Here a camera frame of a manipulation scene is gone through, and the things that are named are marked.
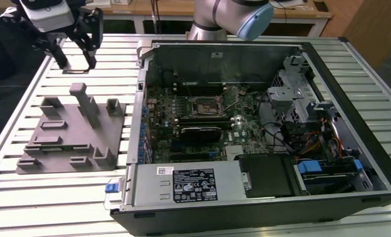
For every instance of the wooden cabinet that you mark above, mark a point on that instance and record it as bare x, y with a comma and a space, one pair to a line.
373, 29

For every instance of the thin metal locking lever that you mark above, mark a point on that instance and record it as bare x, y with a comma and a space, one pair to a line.
208, 113
190, 90

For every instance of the metal drive cage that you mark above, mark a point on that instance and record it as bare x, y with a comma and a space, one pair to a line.
286, 95

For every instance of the silver chipset heatsink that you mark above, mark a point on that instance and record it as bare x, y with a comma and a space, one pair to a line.
235, 151

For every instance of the green RAM stick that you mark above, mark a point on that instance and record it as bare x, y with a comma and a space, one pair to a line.
55, 148

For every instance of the wooden desk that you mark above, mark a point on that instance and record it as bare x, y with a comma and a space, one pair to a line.
132, 11

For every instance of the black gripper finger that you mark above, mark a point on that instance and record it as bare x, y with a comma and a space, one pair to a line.
94, 29
48, 42

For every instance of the green motherboard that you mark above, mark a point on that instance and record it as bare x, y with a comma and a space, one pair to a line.
251, 128

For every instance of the small black desk object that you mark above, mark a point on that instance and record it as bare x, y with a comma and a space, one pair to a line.
321, 6

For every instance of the small white box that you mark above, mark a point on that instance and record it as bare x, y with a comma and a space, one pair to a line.
122, 1

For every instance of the blue disk carrier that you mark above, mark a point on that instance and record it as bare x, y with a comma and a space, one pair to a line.
309, 168

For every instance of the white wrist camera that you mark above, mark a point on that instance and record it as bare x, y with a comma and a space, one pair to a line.
51, 17

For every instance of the blue case latch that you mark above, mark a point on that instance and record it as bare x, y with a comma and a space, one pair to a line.
112, 187

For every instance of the grey parts rack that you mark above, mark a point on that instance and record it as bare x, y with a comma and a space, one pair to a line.
83, 138

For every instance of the CPU socket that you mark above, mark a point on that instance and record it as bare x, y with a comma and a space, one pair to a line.
204, 106

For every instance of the silver power supply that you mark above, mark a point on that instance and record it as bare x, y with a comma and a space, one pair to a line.
150, 185

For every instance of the black open PC case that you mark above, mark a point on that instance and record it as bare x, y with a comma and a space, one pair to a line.
248, 219

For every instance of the black graphics card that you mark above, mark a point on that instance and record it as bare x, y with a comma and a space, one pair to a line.
200, 135

